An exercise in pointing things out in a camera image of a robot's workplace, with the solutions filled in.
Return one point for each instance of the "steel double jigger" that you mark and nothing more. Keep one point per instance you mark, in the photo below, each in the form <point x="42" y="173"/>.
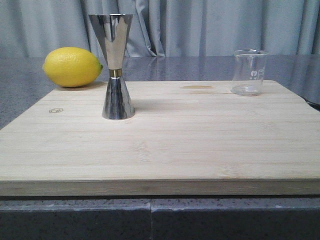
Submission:
<point x="112" y="32"/>

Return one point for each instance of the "clear glass measuring cup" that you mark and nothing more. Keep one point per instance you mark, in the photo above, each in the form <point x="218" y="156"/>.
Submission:
<point x="249" y="72"/>

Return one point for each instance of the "light wooden cutting board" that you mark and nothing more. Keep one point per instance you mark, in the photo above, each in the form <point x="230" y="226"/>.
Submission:
<point x="186" y="138"/>

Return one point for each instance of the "black cutting board handle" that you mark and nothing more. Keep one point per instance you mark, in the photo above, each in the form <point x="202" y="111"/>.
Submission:
<point x="313" y="105"/>

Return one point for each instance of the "yellow lemon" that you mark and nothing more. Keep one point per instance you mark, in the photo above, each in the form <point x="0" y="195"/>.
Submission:
<point x="71" y="67"/>

